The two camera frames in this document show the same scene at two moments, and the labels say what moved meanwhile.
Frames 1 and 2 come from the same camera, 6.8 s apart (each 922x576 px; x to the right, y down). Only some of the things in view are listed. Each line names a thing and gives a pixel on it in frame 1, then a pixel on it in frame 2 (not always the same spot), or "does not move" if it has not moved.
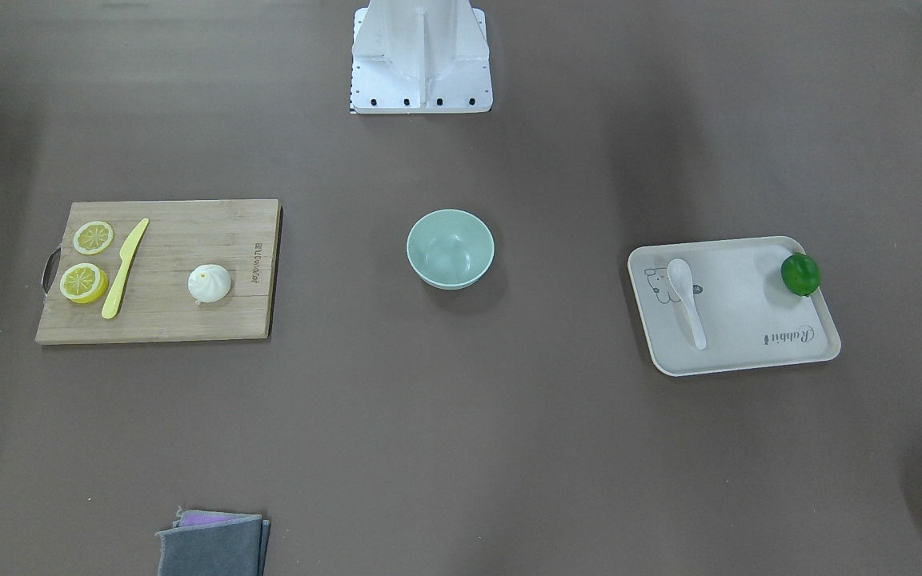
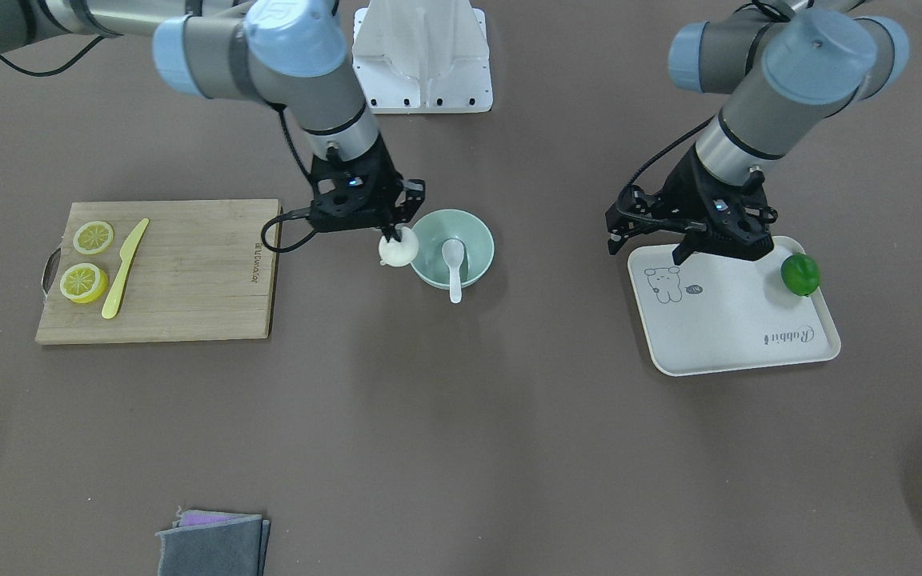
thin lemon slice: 92,237 does not move
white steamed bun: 209,283 to 398,254
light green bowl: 448,249 does not move
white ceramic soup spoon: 681,278 to 453,254
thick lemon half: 83,283 does not move
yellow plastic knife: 110,307 does not move
